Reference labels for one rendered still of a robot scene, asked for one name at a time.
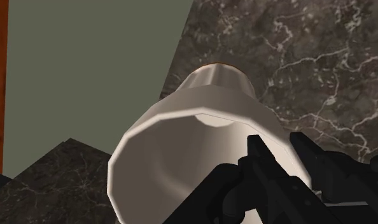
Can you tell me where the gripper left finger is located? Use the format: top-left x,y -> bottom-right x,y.
162,134 -> 342,224

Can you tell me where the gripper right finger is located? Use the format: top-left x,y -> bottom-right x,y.
289,132 -> 378,224

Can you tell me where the white ceramic cup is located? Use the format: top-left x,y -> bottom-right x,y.
106,62 -> 313,224

